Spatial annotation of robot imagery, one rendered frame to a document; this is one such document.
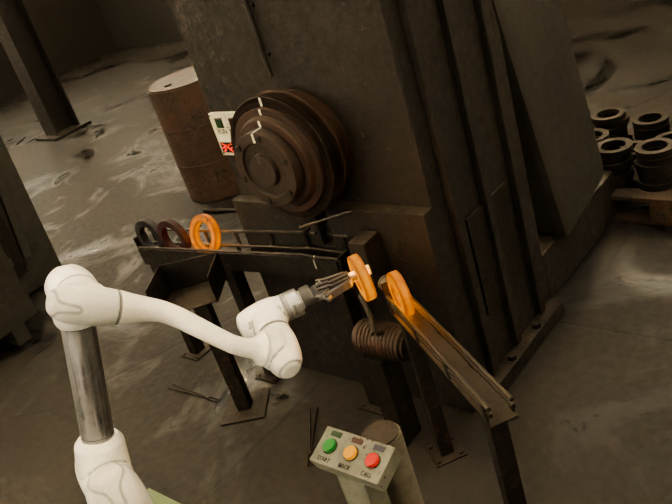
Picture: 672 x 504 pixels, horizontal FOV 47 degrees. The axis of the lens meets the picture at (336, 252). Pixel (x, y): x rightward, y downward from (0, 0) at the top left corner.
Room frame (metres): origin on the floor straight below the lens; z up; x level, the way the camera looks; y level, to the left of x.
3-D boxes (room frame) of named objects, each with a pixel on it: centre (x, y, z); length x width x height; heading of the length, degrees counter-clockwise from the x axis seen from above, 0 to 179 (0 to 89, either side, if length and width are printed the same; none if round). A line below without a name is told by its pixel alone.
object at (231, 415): (2.85, 0.61, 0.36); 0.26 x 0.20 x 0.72; 78
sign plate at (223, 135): (2.97, 0.22, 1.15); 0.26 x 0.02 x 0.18; 43
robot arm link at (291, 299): (2.13, 0.18, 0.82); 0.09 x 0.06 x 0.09; 9
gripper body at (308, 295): (2.14, 0.10, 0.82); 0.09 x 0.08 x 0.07; 99
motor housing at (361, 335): (2.31, -0.07, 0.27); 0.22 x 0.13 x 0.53; 43
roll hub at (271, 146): (2.58, 0.13, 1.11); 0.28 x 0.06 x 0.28; 43
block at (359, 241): (2.48, -0.11, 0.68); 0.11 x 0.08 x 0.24; 133
